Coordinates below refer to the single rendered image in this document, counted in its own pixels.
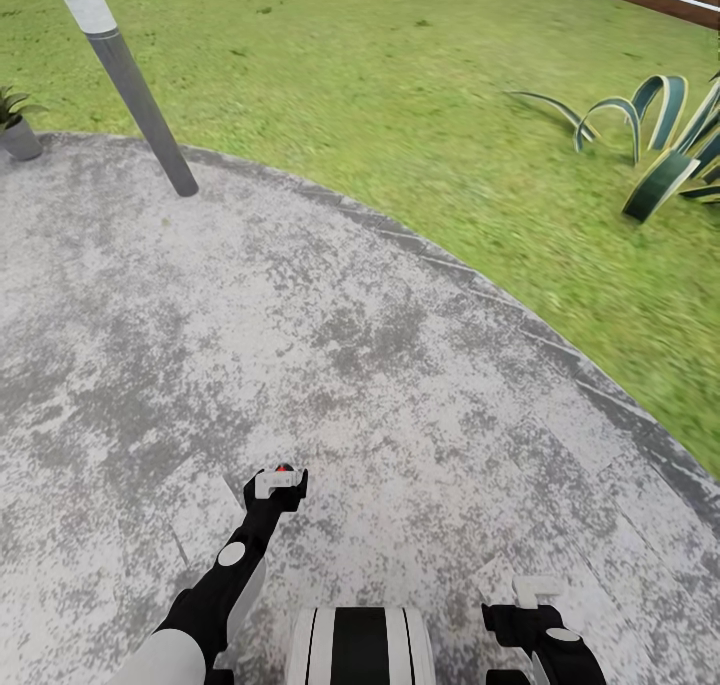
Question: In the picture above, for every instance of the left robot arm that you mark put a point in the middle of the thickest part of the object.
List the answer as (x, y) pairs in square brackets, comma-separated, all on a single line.
[(203, 620)]

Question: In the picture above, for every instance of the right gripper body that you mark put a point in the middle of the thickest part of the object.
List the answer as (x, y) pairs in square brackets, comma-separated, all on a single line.
[(510, 622)]

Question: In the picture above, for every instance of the robot trunk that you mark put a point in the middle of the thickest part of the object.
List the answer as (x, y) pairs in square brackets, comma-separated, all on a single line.
[(360, 646)]

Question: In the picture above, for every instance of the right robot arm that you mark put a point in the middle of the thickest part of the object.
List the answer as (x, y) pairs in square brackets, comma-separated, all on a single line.
[(559, 655)]

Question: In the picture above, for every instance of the bush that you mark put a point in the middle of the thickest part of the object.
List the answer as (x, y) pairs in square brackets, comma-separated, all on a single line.
[(701, 137)]

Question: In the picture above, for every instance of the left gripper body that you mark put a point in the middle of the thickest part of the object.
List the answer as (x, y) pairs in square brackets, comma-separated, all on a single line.
[(283, 499)]

